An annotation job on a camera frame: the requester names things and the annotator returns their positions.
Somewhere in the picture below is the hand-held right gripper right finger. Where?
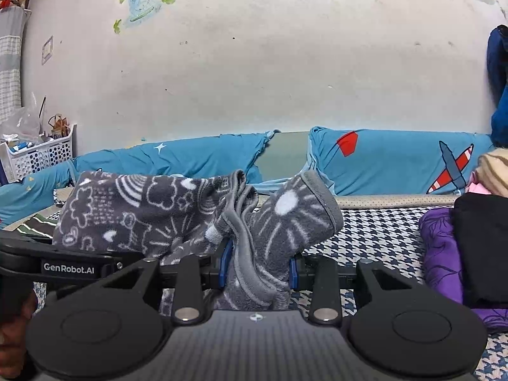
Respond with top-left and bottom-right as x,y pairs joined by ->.
289,257 -> 417,323

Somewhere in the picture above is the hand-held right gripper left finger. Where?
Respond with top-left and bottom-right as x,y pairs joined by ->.
97,241 -> 235,324

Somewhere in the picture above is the grey doodle print fleece garment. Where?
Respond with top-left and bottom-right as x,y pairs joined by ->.
51,170 -> 344,312

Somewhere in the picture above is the person's left hand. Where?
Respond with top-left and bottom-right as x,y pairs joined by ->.
0,291 -> 38,379

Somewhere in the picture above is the green striped folded shirt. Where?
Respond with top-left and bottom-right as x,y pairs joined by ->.
16,213 -> 60,243

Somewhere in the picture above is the blue houndstooth blanket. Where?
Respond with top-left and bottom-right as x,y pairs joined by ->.
0,202 -> 508,381

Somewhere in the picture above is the beige dotted mat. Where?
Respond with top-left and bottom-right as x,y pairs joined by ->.
53,188 -> 465,210

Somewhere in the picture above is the white perforated plastic basket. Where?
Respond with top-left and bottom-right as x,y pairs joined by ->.
0,124 -> 77,185

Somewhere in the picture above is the grey-green cushion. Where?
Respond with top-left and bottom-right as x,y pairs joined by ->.
254,130 -> 312,183

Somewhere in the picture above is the small brown ornament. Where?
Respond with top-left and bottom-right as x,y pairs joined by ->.
47,114 -> 71,139

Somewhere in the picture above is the purple printed garment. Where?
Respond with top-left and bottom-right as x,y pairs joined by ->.
418,207 -> 508,334

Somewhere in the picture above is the blue airplane-print garment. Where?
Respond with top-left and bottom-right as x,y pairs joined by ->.
0,126 -> 495,227

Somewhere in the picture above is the clear plastic bag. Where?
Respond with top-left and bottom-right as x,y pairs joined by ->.
0,92 -> 48,145

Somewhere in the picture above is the black garment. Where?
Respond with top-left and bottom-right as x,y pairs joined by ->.
452,191 -> 508,310

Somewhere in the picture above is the pink cloth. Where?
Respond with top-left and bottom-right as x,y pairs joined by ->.
465,180 -> 491,196

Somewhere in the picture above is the grey plaid curtain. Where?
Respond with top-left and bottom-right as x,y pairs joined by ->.
0,6 -> 32,122

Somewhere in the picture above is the beige striped knit garment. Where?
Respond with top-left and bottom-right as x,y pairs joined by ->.
474,149 -> 508,199

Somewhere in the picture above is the dark blue hanging jacket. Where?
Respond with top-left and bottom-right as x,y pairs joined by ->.
486,25 -> 508,147

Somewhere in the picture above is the wall socket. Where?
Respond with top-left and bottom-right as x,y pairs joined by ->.
41,36 -> 54,66

